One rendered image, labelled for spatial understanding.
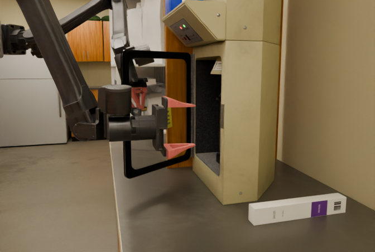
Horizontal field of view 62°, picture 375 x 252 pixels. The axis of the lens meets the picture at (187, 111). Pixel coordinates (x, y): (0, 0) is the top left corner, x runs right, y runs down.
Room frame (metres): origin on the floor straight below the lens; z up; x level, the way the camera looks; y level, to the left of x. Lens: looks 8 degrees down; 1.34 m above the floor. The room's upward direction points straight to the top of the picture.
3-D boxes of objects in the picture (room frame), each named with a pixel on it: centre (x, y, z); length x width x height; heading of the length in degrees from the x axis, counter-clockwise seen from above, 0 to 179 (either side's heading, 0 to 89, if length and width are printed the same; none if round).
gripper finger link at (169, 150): (0.73, 0.03, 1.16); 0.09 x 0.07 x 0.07; 105
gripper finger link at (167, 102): (0.73, 0.03, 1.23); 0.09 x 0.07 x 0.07; 105
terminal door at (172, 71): (1.04, 0.09, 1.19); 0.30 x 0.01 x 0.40; 138
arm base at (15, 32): (1.32, 0.68, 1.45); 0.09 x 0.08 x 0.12; 166
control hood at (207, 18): (1.00, -0.01, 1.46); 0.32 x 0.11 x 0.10; 15
